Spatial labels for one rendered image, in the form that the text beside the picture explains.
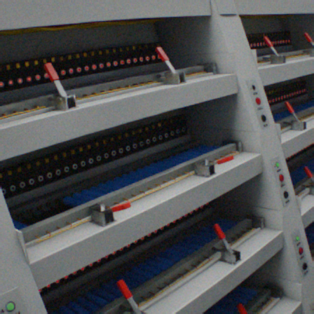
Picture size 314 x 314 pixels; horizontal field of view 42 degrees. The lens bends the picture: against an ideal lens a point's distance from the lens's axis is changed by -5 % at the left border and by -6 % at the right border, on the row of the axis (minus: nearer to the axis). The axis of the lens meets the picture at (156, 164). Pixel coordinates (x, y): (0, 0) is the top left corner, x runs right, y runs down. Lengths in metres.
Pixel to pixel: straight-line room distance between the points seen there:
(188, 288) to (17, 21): 0.57
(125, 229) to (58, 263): 0.13
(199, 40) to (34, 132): 0.54
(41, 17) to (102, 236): 0.37
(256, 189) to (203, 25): 0.41
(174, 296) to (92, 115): 0.37
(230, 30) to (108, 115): 0.44
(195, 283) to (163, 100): 0.36
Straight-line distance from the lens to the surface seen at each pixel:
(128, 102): 0.75
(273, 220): 1.04
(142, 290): 0.81
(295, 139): 1.15
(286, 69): 1.21
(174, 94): 0.83
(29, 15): 0.71
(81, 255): 0.66
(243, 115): 1.01
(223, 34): 1.01
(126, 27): 1.09
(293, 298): 1.12
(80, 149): 0.87
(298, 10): 1.42
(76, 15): 0.76
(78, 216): 0.71
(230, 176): 0.91
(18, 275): 0.61
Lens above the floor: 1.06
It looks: 4 degrees down
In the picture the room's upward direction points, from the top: 18 degrees counter-clockwise
